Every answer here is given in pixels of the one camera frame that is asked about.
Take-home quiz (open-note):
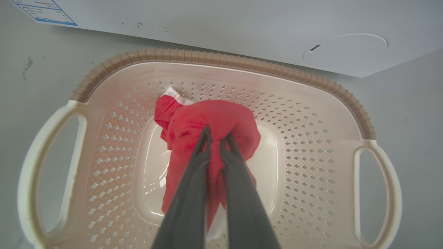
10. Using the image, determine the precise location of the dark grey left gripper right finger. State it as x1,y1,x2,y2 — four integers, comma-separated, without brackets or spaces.
219,132,281,249

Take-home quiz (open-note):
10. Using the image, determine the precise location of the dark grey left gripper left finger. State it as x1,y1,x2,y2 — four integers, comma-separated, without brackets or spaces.
151,125,213,249

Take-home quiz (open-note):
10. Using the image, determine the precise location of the red cloth garment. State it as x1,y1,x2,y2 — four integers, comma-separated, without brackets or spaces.
154,87,261,231

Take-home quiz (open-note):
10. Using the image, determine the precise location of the beige plastic laundry basket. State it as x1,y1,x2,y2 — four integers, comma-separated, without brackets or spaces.
18,48,403,249

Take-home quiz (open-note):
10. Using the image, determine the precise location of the blue-bordered white label sticker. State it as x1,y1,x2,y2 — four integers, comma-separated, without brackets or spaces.
10,0,78,27

